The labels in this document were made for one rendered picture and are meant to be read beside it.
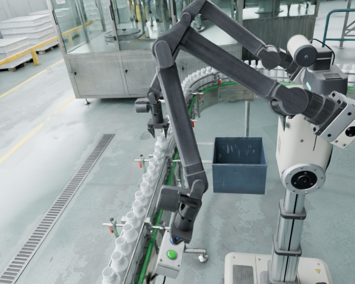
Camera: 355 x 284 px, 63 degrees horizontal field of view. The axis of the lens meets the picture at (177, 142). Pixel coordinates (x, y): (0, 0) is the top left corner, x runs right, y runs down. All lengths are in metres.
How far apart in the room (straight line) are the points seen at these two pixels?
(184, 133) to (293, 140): 0.46
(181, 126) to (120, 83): 4.11
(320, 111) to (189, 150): 0.38
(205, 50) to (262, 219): 2.06
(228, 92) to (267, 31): 3.72
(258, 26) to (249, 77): 5.46
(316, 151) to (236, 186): 0.73
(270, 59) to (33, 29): 9.10
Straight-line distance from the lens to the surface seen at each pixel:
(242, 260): 2.09
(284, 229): 1.51
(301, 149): 1.14
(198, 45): 0.82
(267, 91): 0.85
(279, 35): 6.37
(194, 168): 0.81
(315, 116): 0.90
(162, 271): 1.08
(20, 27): 10.22
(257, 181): 1.76
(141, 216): 1.18
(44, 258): 2.79
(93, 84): 5.07
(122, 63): 4.75
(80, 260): 2.63
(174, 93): 0.80
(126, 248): 1.08
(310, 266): 2.14
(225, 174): 1.73
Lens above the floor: 1.95
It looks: 32 degrees down
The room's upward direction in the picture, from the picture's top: 6 degrees counter-clockwise
